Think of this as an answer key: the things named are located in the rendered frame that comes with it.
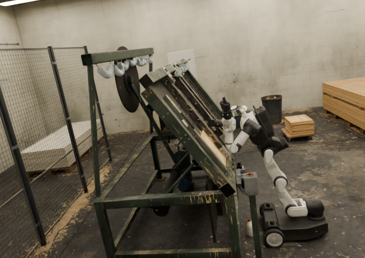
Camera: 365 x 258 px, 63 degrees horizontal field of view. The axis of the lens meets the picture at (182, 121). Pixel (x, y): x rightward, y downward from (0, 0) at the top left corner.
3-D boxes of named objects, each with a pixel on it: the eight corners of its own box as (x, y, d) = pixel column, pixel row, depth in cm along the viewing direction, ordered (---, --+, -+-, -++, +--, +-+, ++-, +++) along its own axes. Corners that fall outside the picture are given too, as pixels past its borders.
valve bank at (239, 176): (252, 200, 296) (250, 177, 290) (238, 200, 298) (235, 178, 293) (249, 177, 344) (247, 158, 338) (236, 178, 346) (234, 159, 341)
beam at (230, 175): (226, 198, 272) (236, 192, 269) (218, 188, 271) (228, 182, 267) (227, 129, 482) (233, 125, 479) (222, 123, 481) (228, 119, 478)
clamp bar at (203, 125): (224, 159, 326) (242, 147, 319) (155, 74, 313) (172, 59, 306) (224, 156, 335) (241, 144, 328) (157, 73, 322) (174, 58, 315)
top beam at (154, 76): (145, 89, 257) (153, 82, 254) (137, 80, 256) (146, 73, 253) (183, 67, 467) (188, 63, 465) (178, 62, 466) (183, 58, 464)
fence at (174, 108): (224, 172, 293) (227, 170, 292) (162, 98, 283) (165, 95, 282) (224, 170, 298) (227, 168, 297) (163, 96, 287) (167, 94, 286)
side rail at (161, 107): (218, 188, 271) (228, 182, 268) (140, 93, 259) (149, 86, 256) (218, 185, 277) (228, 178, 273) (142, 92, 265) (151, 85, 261)
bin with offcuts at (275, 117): (287, 123, 714) (284, 96, 699) (265, 126, 720) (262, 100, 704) (281, 118, 764) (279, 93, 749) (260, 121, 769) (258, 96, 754)
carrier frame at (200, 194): (243, 266, 289) (233, 189, 269) (109, 269, 314) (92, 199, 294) (237, 171, 498) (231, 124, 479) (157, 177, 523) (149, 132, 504)
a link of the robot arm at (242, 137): (233, 152, 295) (246, 133, 293) (238, 156, 282) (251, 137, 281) (224, 146, 292) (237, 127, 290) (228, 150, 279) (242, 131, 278)
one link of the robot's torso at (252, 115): (276, 128, 321) (260, 100, 316) (282, 138, 289) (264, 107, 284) (251, 140, 329) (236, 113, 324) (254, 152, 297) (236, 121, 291)
